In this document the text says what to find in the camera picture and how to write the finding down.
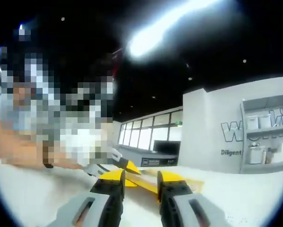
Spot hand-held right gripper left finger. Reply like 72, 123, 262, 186
46, 169, 126, 227

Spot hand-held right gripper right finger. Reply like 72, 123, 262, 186
157, 170, 230, 227

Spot yellow cardboard box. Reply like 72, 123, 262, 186
124, 168, 205, 194

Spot black cabinet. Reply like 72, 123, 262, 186
119, 140, 181, 167

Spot glass partition windows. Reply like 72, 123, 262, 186
117, 110, 184, 152

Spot white storage bin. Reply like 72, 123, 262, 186
249, 145, 266, 164
259, 115, 272, 129
247, 117, 259, 130

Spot grey metal shelf rack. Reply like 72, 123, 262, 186
239, 94, 283, 175

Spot long ceiling light strip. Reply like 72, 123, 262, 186
127, 0, 224, 58

